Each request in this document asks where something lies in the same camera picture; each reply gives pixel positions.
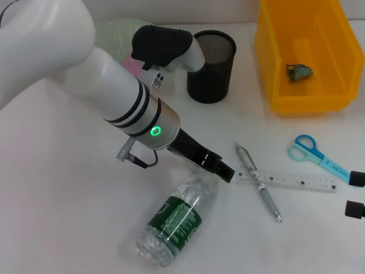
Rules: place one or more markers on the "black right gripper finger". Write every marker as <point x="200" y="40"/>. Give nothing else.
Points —
<point x="357" y="179"/>
<point x="355" y="209"/>

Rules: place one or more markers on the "yellow plastic storage bin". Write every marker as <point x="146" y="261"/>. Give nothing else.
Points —
<point x="319" y="94"/>

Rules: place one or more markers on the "translucent green fruit plate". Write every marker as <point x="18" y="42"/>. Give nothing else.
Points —
<point x="119" y="31"/>

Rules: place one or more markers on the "small teal rock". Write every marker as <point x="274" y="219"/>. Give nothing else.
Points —
<point x="299" y="72"/>

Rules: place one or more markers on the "water bottle green label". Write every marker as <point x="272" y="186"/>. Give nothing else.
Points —
<point x="174" y="219"/>

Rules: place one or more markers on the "pink peach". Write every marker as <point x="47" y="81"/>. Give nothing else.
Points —
<point x="131" y="66"/>

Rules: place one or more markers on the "blue safety scissors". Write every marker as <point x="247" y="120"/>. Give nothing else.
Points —
<point x="316" y="157"/>

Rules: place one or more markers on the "transparent plastic ruler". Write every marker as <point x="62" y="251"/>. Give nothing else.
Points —
<point x="299" y="181"/>

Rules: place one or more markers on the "grey grip ballpoint pen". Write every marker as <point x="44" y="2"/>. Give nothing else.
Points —
<point x="268" y="197"/>

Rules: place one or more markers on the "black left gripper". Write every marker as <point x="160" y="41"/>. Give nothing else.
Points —
<point x="196" y="155"/>

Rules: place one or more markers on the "black mesh pen holder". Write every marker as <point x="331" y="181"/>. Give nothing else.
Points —
<point x="211" y="80"/>

